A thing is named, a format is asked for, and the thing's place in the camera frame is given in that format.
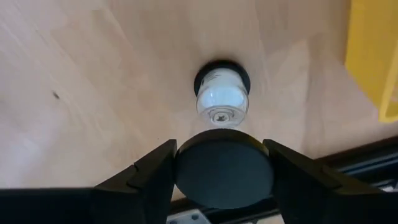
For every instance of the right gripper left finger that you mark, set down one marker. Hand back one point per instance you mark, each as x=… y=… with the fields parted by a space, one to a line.
x=93 y=207

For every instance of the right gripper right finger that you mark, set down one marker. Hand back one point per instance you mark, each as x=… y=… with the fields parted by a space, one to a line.
x=326 y=205

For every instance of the white sand hourglass black caps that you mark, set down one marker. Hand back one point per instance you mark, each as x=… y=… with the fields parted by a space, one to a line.
x=224 y=174

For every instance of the yellow plastic basket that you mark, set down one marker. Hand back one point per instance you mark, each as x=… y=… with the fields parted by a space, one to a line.
x=370 y=46

